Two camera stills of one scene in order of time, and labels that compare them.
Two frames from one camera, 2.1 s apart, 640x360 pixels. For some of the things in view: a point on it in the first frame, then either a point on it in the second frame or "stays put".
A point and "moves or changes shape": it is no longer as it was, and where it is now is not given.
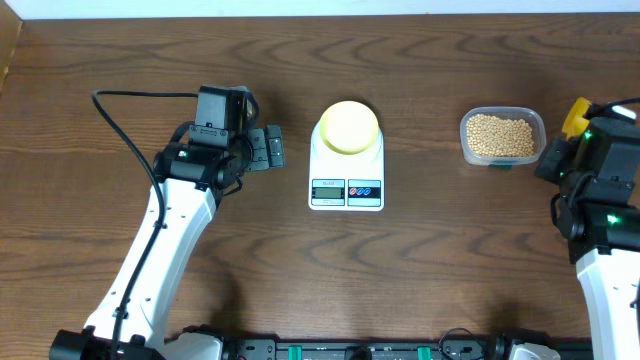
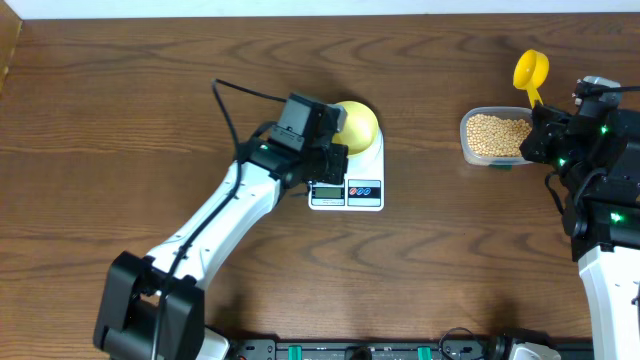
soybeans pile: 498,138 stays put
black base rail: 486,348 stays put
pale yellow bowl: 348,127 stays put
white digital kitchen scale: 346,182 stays put
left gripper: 260,158 -> 337,161
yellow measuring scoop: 575,123 moves or changes shape
